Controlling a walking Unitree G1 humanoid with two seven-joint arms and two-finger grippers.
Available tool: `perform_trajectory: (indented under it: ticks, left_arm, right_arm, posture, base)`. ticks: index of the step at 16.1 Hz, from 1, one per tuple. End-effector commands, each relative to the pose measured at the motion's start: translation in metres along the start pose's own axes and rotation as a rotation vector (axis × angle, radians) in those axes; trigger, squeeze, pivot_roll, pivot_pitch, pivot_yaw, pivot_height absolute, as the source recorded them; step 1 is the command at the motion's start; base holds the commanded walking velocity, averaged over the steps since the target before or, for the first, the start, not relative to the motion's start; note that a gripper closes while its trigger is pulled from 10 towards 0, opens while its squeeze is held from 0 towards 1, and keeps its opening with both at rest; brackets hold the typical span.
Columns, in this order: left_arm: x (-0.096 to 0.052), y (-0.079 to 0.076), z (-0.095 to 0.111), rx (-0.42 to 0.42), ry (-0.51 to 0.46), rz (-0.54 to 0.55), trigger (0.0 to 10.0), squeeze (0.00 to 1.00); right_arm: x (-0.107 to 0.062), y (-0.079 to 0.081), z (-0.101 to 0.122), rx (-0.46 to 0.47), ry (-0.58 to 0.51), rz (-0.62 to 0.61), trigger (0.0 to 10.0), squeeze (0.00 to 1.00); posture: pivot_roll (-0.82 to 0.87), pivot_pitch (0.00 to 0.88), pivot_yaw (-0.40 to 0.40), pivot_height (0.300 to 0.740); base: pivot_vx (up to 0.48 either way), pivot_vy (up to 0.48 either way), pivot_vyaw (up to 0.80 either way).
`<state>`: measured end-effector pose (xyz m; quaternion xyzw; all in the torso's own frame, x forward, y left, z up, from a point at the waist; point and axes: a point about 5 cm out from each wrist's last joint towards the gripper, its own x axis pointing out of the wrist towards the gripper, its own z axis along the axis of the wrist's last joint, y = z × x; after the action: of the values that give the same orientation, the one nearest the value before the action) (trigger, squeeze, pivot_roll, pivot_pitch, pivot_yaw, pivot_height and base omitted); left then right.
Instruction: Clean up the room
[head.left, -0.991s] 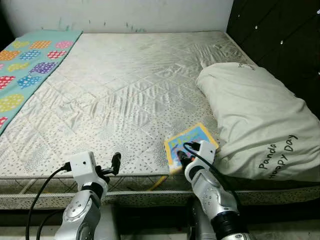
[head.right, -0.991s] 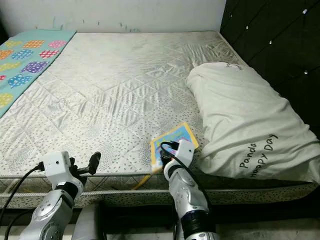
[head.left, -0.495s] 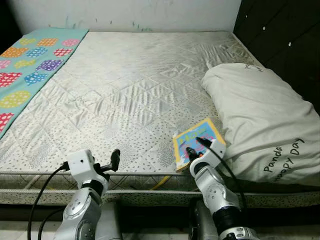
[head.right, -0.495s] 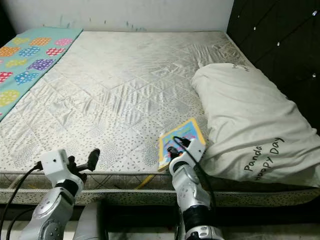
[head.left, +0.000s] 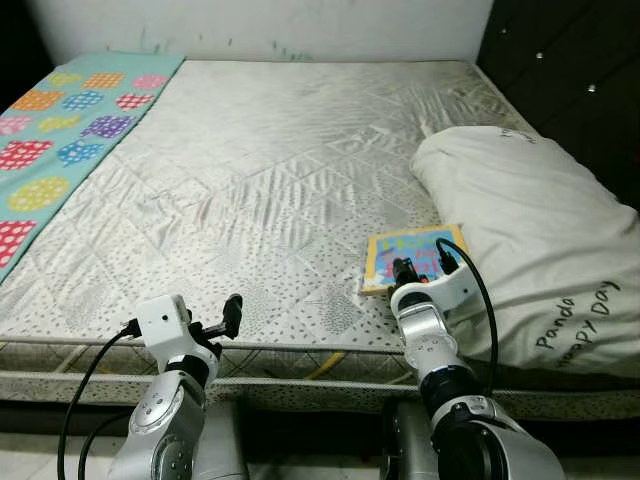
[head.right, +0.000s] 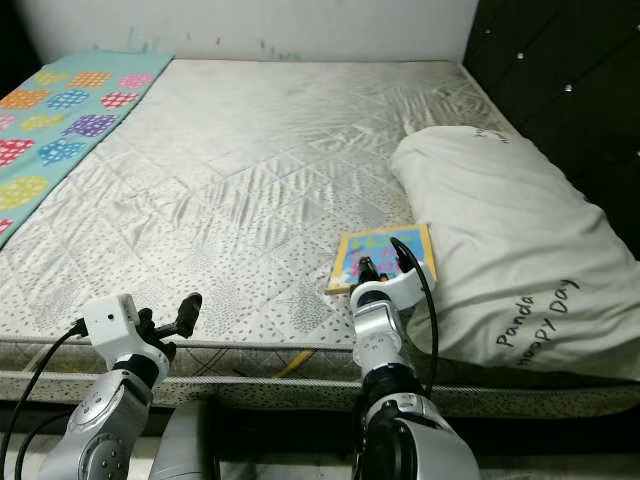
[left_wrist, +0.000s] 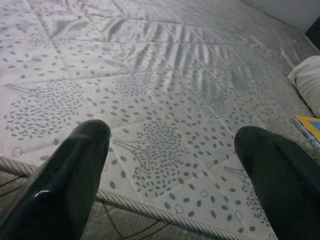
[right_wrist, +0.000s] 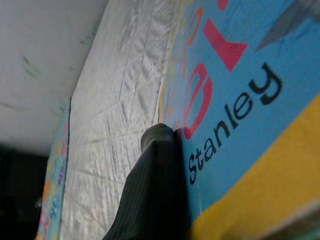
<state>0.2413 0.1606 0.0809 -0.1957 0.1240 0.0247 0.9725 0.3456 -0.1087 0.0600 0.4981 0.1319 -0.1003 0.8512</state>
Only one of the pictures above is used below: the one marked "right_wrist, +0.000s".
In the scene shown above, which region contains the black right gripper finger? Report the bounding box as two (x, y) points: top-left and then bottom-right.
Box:
(100, 122), (191, 240)

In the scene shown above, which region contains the blue yellow children's book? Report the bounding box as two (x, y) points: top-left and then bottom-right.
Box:
(159, 0), (320, 240)

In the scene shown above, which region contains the grey quilted mattress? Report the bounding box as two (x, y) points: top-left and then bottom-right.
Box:
(58, 0), (186, 240)

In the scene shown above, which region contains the teal blanket with coloured hearts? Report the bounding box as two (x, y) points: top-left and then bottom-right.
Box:
(35, 98), (73, 240)

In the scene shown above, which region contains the black storage cabinet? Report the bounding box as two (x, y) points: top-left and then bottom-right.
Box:
(0, 141), (51, 240)

